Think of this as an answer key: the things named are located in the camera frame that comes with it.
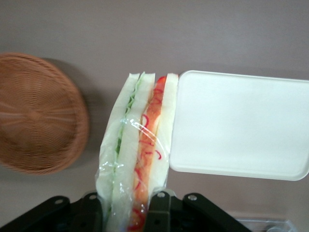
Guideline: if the clear acrylic bottle rack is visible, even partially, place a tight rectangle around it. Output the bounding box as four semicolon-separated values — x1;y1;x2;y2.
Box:
235;217;295;232

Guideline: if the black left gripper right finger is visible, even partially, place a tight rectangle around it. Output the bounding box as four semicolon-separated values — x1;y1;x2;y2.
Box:
144;190;252;232

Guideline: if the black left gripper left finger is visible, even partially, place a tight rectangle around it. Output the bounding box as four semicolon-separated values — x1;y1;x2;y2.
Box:
0;190;105;232

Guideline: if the brown round wicker basket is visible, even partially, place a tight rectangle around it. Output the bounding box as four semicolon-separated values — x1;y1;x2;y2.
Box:
0;52;90;175

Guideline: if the beige rectangular tray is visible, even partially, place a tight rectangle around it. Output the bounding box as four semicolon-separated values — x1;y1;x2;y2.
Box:
168;70;309;181

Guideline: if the triangle sandwich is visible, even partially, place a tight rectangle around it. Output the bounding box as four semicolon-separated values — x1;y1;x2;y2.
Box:
96;71;180;232

